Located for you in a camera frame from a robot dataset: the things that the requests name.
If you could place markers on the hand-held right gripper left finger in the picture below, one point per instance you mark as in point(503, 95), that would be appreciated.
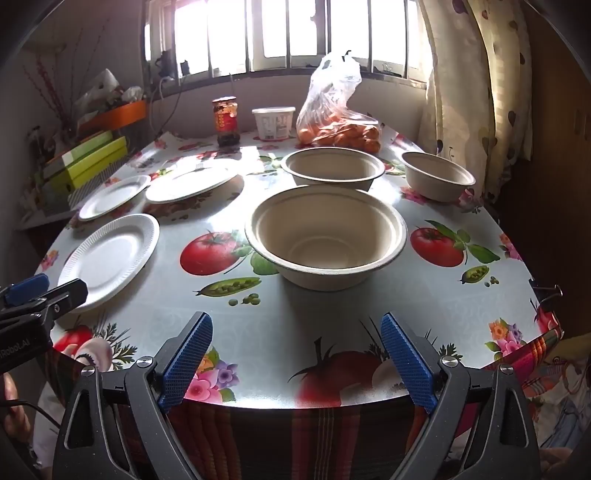
point(187, 355)

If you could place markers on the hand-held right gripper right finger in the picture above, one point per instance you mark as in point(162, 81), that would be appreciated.
point(408, 357)

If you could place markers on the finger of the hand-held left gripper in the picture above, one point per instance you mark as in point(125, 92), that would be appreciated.
point(25, 288)
point(64, 295)

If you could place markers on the large beige paper bowl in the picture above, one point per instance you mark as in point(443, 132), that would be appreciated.
point(330, 166)
point(323, 240)

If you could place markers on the large white foam plate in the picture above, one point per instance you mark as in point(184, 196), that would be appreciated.
point(191, 182)

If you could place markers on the small beige paper bowl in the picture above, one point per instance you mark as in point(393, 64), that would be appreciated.
point(436, 177)

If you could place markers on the person's left hand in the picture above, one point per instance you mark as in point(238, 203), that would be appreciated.
point(9, 392)

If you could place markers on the white cloth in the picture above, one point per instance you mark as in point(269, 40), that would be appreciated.
point(46, 415)

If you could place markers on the striped grey box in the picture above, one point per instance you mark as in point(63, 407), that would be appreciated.
point(85, 196)

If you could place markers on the vegetable printed tablecloth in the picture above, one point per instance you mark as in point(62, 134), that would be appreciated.
point(286, 323)

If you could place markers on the red plaid blanket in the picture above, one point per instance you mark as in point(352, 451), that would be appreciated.
point(277, 443)

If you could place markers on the lime green box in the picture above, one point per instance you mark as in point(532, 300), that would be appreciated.
point(92, 161)

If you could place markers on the black binder clip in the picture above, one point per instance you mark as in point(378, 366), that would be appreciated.
point(547, 291)

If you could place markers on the floral printed cloth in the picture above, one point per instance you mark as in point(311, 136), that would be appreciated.
point(558, 392)

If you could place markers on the flat white green box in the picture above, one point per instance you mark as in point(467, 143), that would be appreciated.
point(83, 141)

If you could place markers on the orange tray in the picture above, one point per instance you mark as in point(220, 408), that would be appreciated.
point(120, 115)

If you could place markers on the dried branches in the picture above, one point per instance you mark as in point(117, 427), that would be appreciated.
point(55, 87)

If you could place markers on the pile of oranges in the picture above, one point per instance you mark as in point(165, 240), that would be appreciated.
point(341, 134)

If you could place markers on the glass jar of dark sauce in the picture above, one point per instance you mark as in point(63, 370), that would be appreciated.
point(226, 122)

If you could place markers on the white plastic tub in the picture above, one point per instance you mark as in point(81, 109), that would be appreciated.
point(273, 123)

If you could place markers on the brown wooden cabinet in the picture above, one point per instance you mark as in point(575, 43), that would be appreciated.
point(561, 138)

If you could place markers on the clear plastic bag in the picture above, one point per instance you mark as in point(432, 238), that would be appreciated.
point(332, 87)

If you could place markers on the cream spotted curtain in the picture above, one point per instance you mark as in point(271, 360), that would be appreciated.
point(475, 83)

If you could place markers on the window with metal bars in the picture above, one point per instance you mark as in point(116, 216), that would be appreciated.
point(286, 32)

